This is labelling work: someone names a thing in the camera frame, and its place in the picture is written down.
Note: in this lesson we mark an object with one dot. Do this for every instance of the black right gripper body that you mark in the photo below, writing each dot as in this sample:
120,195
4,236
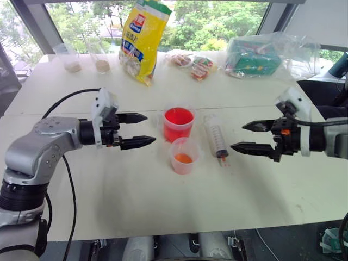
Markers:
288,138

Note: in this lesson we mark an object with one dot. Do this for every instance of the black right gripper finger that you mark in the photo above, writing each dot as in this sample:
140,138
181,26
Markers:
251,148
258,125

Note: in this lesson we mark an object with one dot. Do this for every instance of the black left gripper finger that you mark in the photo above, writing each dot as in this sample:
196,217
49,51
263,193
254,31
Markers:
133,117
137,142

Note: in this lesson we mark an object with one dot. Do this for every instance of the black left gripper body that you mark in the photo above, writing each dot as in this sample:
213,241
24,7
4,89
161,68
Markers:
110,133

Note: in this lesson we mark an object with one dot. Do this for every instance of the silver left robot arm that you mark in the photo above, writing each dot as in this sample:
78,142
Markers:
40,146

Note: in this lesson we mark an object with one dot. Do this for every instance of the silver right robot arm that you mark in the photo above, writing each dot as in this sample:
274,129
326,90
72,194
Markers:
335,138

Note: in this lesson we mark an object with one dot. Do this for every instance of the clear plastic syringe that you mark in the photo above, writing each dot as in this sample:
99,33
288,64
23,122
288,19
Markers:
216,136

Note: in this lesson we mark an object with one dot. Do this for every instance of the cup of red liquid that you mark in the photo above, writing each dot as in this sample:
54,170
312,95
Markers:
178,123

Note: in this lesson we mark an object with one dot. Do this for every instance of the small clear plastic cup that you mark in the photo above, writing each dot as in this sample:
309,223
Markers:
185,160

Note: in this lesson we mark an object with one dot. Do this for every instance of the clear cup with brown powder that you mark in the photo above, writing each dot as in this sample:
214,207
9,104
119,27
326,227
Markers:
102,64

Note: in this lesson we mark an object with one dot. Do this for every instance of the clear cup with pale powder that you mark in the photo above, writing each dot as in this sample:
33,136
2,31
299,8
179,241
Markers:
72,65

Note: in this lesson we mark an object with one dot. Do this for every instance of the black chair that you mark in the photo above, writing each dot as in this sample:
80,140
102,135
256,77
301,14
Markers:
318,93

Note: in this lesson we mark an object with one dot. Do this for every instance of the green box in plastic bag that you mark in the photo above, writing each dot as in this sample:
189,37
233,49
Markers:
253,58

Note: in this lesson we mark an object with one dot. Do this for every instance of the small red snack packet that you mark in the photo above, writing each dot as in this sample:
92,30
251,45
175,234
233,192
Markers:
180,60

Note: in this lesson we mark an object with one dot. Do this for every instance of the yellow snack bag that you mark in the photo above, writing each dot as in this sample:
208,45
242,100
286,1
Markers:
141,43

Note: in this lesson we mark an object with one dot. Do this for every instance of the red yellow snack packet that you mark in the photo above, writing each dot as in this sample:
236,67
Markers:
202,68

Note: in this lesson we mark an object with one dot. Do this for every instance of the dark teal object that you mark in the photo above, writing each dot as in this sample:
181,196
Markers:
340,66

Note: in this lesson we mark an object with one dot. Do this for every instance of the silver robot leg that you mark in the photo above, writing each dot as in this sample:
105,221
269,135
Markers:
138,248
214,246

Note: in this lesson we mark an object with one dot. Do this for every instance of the green white paper pile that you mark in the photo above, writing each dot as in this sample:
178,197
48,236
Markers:
333,240

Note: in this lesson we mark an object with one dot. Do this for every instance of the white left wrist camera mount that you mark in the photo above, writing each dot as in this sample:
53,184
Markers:
104,99

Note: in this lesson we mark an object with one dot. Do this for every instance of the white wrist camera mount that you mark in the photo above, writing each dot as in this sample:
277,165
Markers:
104,99
300,106

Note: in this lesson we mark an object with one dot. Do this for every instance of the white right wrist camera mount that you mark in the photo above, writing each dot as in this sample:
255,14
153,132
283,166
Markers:
300,106

